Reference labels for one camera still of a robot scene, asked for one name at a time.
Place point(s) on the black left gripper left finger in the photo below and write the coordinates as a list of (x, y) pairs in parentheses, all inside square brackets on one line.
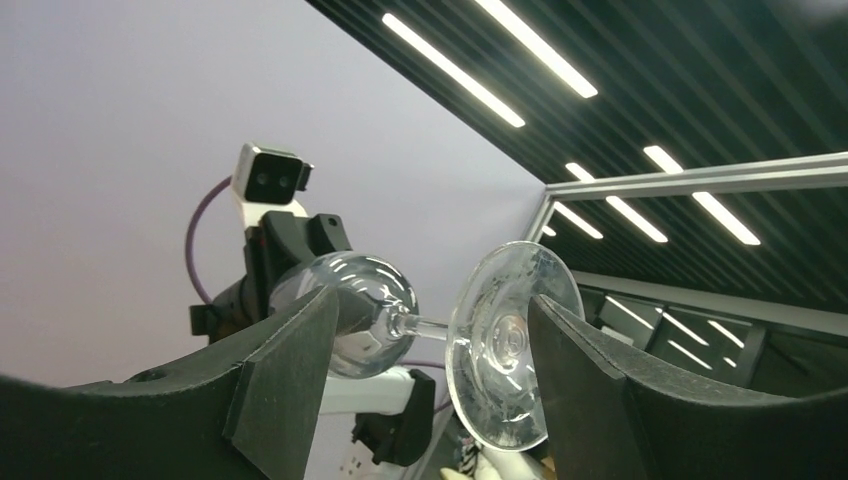
[(245, 407)]

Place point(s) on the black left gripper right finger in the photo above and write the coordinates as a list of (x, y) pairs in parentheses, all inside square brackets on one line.
[(613, 411)]

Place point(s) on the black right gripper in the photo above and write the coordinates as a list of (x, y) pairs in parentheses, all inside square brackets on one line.
[(274, 251)]

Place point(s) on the wine glass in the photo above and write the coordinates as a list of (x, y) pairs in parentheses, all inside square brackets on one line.
[(489, 366)]

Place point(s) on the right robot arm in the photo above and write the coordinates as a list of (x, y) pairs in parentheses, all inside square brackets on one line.
[(393, 406)]

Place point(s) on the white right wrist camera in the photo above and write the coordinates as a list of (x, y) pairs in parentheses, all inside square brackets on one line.
[(266, 179)]

